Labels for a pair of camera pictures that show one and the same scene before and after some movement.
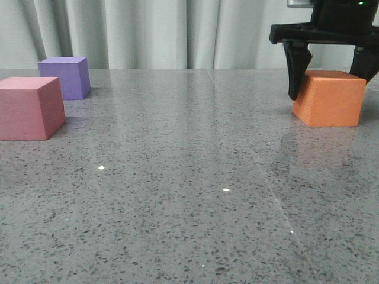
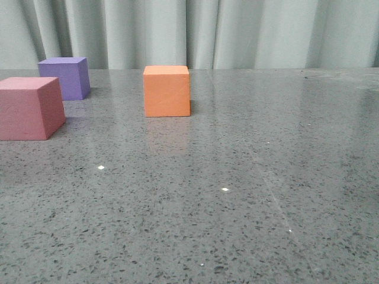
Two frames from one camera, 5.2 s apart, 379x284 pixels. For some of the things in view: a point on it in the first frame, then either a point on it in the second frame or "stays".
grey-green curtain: [155, 34] stays
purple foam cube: [73, 73] stays
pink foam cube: [31, 108] stays
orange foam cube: [330, 99] to [166, 91]
